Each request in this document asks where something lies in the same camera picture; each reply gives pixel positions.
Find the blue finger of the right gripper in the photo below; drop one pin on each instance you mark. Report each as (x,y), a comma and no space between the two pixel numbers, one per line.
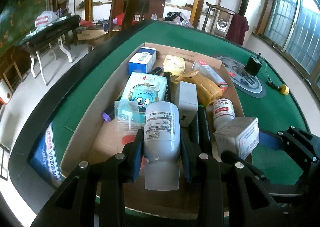
(270,140)

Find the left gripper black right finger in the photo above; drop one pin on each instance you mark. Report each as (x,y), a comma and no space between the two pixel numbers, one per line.
(189,152)

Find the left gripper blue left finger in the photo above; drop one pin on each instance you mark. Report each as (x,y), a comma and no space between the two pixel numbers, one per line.
(133,158)

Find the black pen yellow cap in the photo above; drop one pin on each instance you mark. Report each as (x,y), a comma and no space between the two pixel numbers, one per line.
(199,132)

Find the white pill bottle green label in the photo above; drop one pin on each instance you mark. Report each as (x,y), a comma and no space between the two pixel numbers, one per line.
(161,147)

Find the small white medicine box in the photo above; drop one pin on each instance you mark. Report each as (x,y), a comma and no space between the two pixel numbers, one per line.
(240,136)

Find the white power adapter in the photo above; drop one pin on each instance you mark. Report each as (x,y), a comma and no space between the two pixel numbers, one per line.
(186,101)

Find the black pen blue ends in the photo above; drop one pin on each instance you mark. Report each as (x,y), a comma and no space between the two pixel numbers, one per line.
(167,96)

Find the teal cartoon tissue pack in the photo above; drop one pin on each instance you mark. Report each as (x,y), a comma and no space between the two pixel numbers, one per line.
(144,89)

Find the yellow padded envelope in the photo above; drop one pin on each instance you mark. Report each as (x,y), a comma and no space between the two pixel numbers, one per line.
(207,90)

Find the red grey toothpaste box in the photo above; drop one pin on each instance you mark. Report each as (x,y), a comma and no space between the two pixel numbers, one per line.
(207,71)

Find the blue white medicine box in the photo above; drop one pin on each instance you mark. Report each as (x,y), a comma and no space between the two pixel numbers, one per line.
(142,61)

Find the cream rounded plastic case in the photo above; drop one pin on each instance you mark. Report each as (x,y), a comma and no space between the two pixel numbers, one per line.
(174,65)

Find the clear bag with pink item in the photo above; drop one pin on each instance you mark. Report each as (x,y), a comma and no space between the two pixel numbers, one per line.
(128,120)

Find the black pen purple cap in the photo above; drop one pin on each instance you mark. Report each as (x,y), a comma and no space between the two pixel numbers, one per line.
(108,114)

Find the cardboard box tray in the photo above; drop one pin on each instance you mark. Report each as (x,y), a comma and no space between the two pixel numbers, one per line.
(94,140)

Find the yellow tape roll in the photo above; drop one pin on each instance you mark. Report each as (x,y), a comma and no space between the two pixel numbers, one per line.
(284,89)

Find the small black connector block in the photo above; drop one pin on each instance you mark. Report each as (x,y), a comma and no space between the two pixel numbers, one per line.
(273,85)

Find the round grey table control panel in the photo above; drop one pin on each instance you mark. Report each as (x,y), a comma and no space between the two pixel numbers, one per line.
(250,85)

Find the black cylindrical motor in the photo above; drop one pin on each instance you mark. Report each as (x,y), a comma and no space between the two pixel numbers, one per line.
(253,65)

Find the wooden chair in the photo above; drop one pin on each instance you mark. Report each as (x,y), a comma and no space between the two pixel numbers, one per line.
(128,18)

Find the window with metal grille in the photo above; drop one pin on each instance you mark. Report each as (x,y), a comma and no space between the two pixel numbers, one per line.
(292,28)

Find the dark red hanging cloth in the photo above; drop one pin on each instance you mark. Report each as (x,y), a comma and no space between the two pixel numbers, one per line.
(237,29)

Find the wooden valet stand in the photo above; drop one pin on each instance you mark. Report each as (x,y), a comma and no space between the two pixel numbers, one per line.
(220,19)

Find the pile of clothes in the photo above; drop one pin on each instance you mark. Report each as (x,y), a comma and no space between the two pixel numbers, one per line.
(178,18)

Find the white standing air conditioner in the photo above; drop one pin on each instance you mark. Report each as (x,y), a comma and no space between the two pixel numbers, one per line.
(249,9)

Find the black side table white legs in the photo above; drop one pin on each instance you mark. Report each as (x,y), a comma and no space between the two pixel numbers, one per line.
(34,41)

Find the red white plastic bag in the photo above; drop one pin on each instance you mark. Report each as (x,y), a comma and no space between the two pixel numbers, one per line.
(46,18)

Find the large green floral painting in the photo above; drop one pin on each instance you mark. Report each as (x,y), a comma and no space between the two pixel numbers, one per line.
(17,19)

